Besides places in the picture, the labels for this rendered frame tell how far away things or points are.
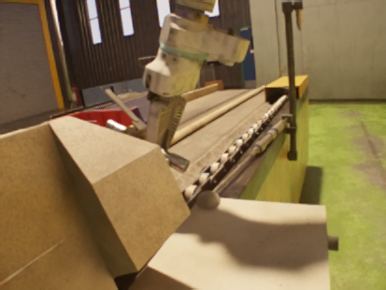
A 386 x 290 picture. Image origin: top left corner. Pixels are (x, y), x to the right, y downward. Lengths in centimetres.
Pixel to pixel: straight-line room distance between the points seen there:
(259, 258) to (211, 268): 6
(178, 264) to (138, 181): 15
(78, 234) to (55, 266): 3
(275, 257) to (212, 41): 29
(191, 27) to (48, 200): 29
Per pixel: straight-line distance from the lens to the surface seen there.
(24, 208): 21
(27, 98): 1190
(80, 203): 23
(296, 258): 35
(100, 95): 524
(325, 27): 563
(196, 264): 35
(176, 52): 39
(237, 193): 55
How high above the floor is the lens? 103
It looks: 17 degrees down
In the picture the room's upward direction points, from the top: 7 degrees counter-clockwise
